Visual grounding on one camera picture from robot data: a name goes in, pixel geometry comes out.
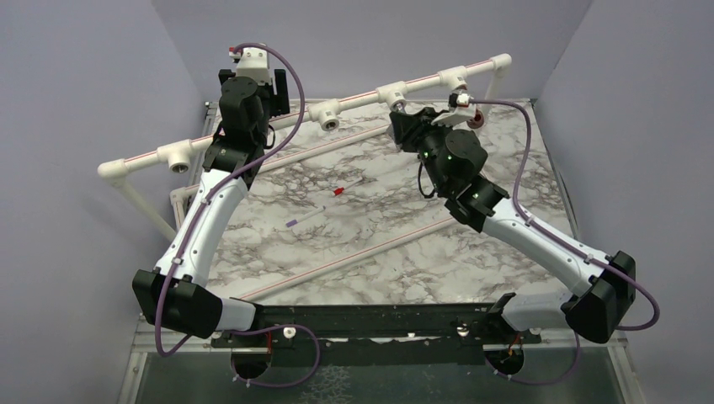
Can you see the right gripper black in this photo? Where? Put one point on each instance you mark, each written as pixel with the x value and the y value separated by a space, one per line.
pixel 410 128

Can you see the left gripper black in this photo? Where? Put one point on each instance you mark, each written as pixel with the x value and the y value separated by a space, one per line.
pixel 278 104

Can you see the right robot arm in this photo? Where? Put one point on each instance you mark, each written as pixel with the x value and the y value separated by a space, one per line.
pixel 595 297

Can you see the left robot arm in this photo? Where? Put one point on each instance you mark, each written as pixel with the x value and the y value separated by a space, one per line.
pixel 174 295

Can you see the brown plastic faucet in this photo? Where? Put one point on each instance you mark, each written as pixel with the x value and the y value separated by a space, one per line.
pixel 477 121

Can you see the white red marker pen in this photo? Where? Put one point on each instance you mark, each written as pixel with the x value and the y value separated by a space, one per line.
pixel 340 190

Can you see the white purple marker pen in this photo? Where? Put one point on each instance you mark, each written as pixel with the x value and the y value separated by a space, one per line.
pixel 306 216

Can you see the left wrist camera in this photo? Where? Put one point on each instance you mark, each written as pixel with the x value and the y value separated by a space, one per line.
pixel 251 62

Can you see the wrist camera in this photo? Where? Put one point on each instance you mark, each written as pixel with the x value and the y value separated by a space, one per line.
pixel 460 110
pixel 251 62

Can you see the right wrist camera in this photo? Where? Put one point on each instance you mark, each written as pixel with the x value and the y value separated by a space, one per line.
pixel 460 110

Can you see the white PVC pipe frame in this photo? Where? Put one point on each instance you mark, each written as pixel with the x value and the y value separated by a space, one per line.
pixel 325 113

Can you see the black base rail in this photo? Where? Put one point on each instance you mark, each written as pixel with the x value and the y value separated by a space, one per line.
pixel 381 335

